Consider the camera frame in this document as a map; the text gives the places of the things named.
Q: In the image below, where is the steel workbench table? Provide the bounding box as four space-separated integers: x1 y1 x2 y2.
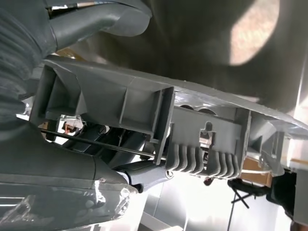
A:
57 0 308 116

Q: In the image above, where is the brown cardboard box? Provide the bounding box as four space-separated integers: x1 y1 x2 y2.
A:
239 157 273 188

